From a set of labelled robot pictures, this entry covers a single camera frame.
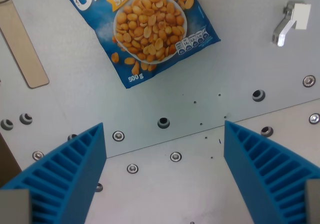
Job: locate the silver hex socket screw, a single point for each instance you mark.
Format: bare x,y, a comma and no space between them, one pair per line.
38,155
314,118
175,156
132,168
309,80
118,136

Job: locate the light wooden board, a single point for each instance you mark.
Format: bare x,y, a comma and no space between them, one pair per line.
22,47

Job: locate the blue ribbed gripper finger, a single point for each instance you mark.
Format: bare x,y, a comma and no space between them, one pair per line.
75,164
250,164

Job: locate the metal angle bracket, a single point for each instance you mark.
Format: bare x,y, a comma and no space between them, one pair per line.
281,28

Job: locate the blue peanut bag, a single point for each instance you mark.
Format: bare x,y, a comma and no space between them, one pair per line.
150,29

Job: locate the brown wooden panel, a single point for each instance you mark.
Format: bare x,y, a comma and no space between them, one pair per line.
7,159

